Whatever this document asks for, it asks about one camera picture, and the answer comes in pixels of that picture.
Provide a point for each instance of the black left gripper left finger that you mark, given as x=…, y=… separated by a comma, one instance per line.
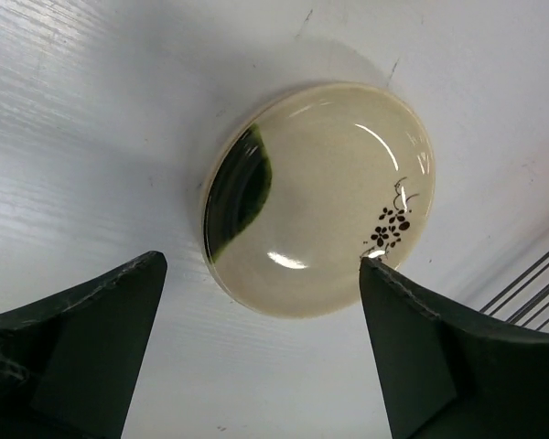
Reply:
x=69, y=362

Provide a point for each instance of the grey wire dish rack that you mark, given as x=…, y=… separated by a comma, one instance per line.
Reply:
x=524, y=302

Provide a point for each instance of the cream plate with flowers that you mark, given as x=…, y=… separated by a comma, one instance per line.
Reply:
x=309, y=186

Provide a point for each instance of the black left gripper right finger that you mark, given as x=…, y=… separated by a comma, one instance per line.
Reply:
x=448, y=371

